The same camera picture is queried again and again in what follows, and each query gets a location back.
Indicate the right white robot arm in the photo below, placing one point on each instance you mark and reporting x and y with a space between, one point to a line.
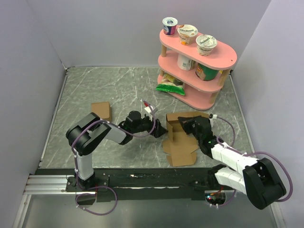
257 178

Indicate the small folded cardboard box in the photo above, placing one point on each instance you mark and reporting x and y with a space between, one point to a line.
103 110

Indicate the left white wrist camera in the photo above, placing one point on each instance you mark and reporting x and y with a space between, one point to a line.
150 109

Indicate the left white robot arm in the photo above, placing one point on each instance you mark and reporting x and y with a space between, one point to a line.
88 133

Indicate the green can middle shelf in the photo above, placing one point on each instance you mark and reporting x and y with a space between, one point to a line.
205 73

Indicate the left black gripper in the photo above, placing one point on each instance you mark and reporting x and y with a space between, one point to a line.
159 130

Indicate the white container middle shelf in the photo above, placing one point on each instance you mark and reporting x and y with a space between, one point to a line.
185 63

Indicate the white blue yogurt cup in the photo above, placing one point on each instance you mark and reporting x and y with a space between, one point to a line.
169 25

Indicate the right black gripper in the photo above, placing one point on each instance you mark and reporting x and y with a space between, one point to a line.
186 123

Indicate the Chobani peach yogurt cup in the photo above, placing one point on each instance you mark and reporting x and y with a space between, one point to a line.
187 34

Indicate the Chobani white yogurt cup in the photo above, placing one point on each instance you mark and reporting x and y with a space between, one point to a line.
205 44

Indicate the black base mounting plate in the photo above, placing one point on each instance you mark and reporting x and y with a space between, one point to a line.
147 184

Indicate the pink three-tier shelf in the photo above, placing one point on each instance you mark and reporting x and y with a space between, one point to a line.
203 83

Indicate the green snack bag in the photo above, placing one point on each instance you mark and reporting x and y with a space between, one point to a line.
171 84

